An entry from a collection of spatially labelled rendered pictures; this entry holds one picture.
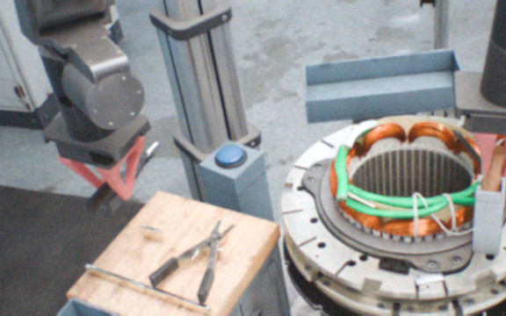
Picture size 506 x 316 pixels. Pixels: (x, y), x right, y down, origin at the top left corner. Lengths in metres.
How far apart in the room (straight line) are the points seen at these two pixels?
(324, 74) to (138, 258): 0.48
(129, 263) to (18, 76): 2.22
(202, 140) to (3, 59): 1.88
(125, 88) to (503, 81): 0.34
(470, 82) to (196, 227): 0.41
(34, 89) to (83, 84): 2.47
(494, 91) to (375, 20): 2.86
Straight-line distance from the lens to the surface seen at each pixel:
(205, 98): 1.24
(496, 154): 0.77
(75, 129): 0.78
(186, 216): 0.97
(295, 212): 0.90
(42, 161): 3.05
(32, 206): 2.83
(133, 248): 0.95
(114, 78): 0.67
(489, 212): 0.81
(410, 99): 1.16
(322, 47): 3.37
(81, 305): 0.92
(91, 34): 0.71
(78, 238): 2.62
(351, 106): 1.15
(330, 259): 0.84
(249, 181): 1.10
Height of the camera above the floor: 1.71
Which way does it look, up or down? 38 degrees down
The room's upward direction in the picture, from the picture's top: 10 degrees counter-clockwise
